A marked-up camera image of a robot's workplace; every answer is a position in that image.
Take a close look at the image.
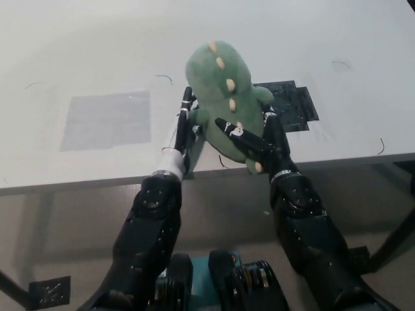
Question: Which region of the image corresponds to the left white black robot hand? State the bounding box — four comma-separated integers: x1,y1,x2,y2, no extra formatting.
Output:
154,86,204,179

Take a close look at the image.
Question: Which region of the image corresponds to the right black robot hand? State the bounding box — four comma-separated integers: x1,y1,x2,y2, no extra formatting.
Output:
215,103,298,178

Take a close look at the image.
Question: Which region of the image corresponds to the green plush dinosaur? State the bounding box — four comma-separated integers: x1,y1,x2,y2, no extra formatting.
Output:
184,39,274,176

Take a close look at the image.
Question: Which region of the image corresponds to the black tape patch on table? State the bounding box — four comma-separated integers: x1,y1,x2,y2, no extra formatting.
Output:
252,80,320,133

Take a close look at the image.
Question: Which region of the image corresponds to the grey tape square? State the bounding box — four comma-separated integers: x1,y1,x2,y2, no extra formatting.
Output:
60,90,152,152

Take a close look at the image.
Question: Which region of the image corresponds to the black teal robot torso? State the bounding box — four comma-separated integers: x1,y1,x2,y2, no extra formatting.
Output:
147,249,291,311

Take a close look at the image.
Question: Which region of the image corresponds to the black metal table leg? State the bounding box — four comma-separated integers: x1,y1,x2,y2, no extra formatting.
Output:
369,223,415,275
0,270,33,308

